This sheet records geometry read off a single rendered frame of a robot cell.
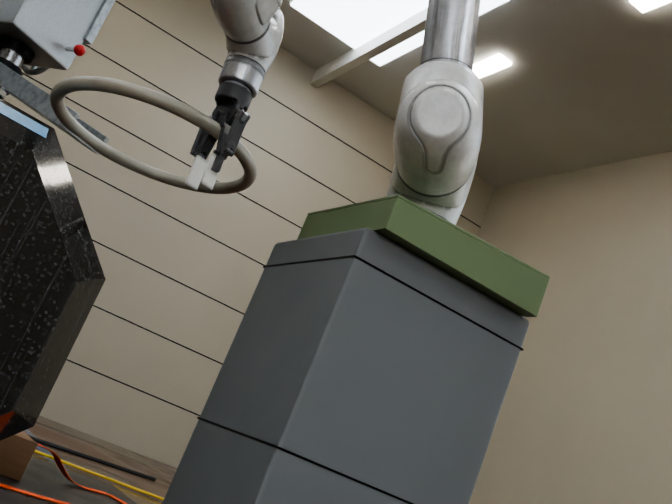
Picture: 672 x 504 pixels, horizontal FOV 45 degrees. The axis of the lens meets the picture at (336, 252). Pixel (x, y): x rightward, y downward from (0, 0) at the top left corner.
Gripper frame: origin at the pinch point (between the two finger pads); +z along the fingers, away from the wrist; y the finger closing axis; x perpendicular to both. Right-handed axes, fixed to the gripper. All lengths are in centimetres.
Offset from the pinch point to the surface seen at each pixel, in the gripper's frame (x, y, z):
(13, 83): 18, 68, -20
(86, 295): 1.4, 22.3, 29.3
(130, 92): 18.4, 7.2, -8.7
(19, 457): -53, 118, 69
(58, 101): 20.6, 32.1, -8.3
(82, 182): -222, 501, -140
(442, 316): -25, -50, 18
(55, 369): 0, 25, 46
